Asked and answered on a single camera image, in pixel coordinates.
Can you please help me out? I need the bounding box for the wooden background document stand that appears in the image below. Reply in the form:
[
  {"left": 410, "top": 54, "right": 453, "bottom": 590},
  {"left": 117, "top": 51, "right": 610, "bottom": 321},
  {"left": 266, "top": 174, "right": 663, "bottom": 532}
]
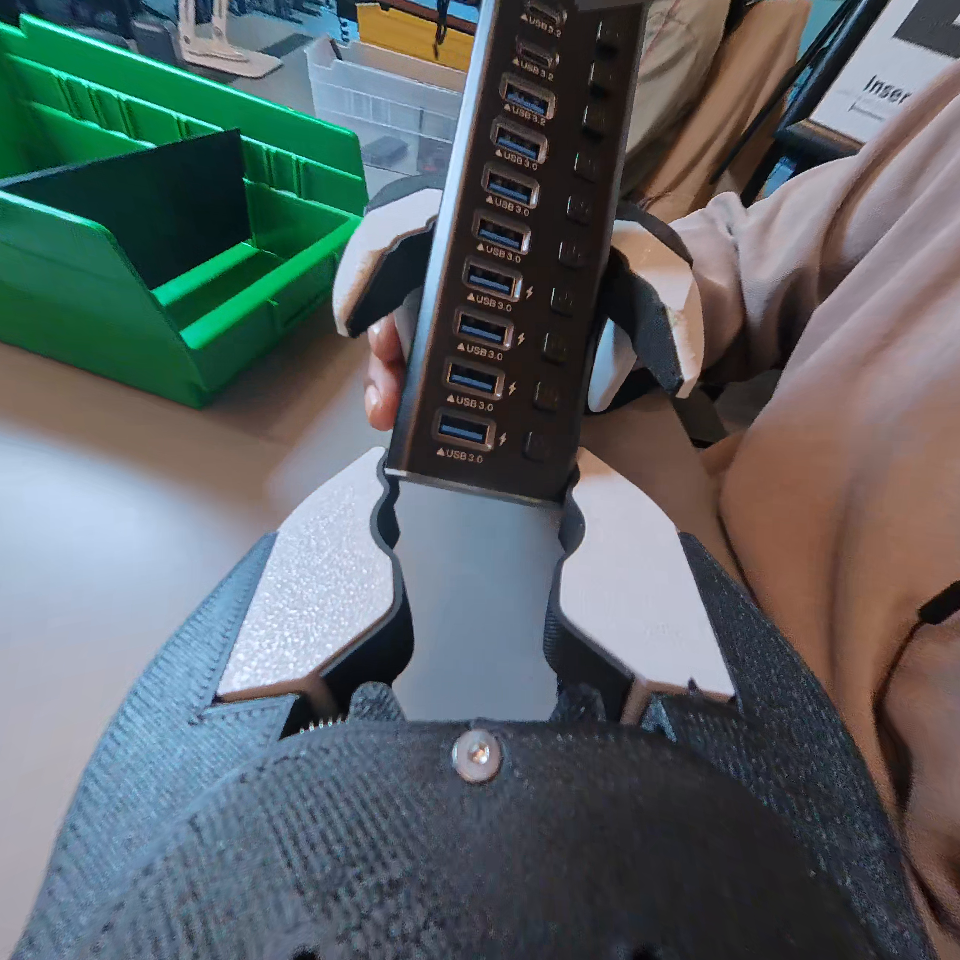
[{"left": 176, "top": 0, "right": 285, "bottom": 80}]

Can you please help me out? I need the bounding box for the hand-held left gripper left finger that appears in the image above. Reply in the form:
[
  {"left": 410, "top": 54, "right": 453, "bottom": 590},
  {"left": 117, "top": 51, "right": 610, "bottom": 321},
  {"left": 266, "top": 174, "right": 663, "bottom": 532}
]
[{"left": 214, "top": 448, "right": 416, "bottom": 740}]

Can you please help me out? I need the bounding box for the thin black clip-on cable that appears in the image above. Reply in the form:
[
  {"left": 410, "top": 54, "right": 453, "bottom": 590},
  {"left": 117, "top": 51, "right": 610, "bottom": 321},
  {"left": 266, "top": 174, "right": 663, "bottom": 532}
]
[{"left": 885, "top": 577, "right": 960, "bottom": 811}]

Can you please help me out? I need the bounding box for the clear background bin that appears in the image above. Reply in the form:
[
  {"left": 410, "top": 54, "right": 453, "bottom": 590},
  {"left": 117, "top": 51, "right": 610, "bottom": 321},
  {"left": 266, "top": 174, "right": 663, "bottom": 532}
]
[{"left": 306, "top": 36, "right": 460, "bottom": 147}]

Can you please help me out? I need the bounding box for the green plastic storage bin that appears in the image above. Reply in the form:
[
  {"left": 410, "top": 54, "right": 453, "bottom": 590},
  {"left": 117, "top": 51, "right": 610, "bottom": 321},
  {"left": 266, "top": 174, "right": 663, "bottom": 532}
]
[{"left": 0, "top": 15, "right": 370, "bottom": 410}]

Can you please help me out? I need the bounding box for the person's right hand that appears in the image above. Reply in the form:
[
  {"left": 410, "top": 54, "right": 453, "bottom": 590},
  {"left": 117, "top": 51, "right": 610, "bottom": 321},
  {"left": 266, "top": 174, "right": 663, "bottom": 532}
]
[{"left": 363, "top": 313, "right": 411, "bottom": 434}]

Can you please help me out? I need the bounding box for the yellow plastic bin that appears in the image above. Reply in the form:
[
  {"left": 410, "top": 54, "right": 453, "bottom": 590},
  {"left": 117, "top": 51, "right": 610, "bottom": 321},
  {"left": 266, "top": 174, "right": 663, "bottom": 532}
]
[{"left": 356, "top": 0, "right": 481, "bottom": 72}]

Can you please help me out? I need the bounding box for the person's right forearm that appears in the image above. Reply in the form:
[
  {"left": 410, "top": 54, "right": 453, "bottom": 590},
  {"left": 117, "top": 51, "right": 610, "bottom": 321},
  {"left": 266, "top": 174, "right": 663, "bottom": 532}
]
[{"left": 667, "top": 191, "right": 864, "bottom": 384}]

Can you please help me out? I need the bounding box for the black bin divider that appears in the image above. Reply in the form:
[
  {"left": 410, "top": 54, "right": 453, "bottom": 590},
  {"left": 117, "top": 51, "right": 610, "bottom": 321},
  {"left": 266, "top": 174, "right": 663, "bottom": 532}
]
[{"left": 0, "top": 129, "right": 252, "bottom": 290}]

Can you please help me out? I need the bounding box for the black multi-port usb hub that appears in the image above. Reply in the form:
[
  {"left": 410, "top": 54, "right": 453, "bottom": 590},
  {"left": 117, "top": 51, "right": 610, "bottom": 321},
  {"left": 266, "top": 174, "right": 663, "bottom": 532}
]
[{"left": 384, "top": 0, "right": 650, "bottom": 505}]

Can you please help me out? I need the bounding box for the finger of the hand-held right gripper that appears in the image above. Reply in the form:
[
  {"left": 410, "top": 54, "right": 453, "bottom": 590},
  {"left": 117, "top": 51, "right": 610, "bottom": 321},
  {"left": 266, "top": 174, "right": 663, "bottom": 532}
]
[
  {"left": 600, "top": 221, "right": 706, "bottom": 399},
  {"left": 332, "top": 187, "right": 445, "bottom": 340}
]

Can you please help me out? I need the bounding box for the framed marker sign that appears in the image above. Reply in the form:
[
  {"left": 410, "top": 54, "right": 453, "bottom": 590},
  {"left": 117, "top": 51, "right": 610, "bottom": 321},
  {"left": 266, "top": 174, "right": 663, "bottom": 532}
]
[{"left": 708, "top": 0, "right": 960, "bottom": 207}]

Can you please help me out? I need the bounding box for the person's beige sweatshirt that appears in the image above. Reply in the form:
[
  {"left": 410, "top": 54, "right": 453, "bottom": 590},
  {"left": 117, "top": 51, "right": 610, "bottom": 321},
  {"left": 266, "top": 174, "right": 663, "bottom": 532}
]
[{"left": 716, "top": 63, "right": 960, "bottom": 931}]

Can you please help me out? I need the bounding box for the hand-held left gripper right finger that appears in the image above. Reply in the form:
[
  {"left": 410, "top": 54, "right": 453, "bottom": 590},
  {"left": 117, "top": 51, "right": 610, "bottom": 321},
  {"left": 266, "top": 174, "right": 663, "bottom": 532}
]
[{"left": 542, "top": 448, "right": 738, "bottom": 727}]

